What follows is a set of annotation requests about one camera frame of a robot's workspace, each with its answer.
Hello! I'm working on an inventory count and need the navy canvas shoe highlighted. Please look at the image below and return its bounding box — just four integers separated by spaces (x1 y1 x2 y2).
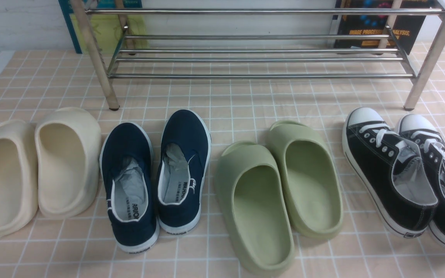
99 122 160 254
156 109 212 235

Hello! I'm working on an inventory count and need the metal shoe rack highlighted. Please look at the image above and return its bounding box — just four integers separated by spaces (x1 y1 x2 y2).
69 0 445 111

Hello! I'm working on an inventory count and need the left green slipper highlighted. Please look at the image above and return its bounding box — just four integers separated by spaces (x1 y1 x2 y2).
214 141 295 276

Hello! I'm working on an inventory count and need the green slipper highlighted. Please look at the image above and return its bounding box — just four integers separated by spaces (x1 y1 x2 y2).
214 141 295 276
267 120 344 240

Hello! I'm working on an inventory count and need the right green slipper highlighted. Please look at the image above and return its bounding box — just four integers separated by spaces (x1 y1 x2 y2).
267 120 344 240

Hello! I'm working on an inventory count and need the right cream slipper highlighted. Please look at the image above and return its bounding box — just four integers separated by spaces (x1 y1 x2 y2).
35 107 101 219

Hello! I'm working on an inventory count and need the cream slipper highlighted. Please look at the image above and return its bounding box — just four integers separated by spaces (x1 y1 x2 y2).
0 120 38 237
35 107 101 219

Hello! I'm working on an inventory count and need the teal and yellow book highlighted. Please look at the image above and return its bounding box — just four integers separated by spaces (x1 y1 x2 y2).
58 0 147 54

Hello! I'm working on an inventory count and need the left black canvas sneaker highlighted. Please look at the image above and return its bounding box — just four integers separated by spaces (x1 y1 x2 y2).
341 107 438 239

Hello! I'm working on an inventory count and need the black canvas sneaker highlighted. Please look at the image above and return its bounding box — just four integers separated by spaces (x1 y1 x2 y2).
341 107 438 239
397 114 445 246

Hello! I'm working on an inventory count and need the black image processing book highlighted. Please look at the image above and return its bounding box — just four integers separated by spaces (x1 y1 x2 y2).
329 0 425 54

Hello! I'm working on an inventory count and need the left cream slipper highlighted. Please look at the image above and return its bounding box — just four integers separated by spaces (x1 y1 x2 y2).
0 120 38 237

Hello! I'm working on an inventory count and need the right black canvas sneaker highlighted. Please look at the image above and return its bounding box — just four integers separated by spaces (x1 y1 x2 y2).
397 114 445 246

